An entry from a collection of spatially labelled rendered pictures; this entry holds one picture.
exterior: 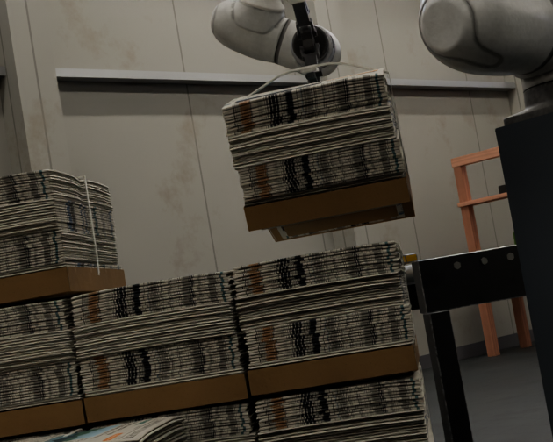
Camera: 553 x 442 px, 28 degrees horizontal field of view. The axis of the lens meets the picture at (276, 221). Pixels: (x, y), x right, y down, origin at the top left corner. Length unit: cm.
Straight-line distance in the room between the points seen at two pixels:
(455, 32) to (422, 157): 858
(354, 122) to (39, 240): 59
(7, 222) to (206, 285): 37
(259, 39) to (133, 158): 574
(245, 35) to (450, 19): 70
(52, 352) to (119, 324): 13
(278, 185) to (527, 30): 49
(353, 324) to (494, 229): 920
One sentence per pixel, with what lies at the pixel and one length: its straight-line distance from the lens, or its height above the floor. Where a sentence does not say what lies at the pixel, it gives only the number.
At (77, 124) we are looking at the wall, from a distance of 788.
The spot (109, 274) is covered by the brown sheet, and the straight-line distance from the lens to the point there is 220.
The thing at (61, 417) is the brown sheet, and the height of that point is 62.
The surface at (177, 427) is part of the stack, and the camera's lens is 186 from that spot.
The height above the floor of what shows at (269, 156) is 101.
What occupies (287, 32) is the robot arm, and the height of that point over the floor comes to 132.
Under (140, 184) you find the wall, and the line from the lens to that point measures 807.
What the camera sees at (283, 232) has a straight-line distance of 216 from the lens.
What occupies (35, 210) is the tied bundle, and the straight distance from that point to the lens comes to 198.
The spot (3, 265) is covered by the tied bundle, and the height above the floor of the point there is 90.
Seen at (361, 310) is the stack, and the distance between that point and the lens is 186.
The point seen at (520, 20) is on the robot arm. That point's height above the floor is 114.
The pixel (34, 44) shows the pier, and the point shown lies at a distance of 757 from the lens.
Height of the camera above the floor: 75
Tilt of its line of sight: 4 degrees up
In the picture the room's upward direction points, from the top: 10 degrees counter-clockwise
